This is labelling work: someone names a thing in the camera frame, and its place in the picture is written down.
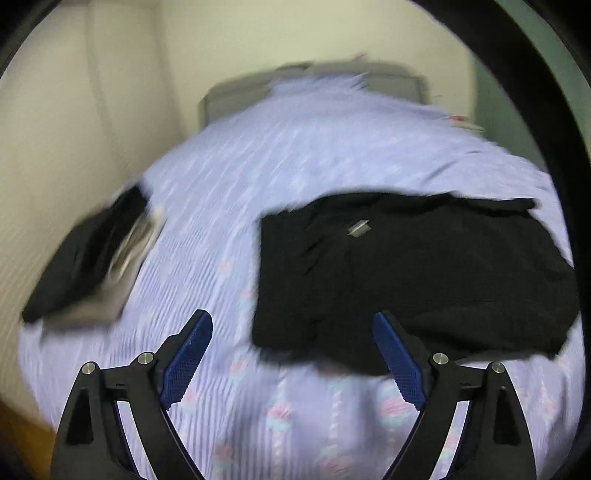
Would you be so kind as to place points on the purple floral bed cover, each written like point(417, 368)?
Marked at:
point(253, 413)

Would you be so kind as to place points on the folded clothes stack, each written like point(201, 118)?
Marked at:
point(90, 277)

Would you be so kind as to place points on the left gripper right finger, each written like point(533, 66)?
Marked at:
point(495, 441)

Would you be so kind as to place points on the black pants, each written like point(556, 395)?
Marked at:
point(465, 275)

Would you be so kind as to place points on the grey bed headboard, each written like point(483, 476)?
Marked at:
point(235, 95)

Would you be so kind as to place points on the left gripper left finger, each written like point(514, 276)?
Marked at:
point(90, 442)

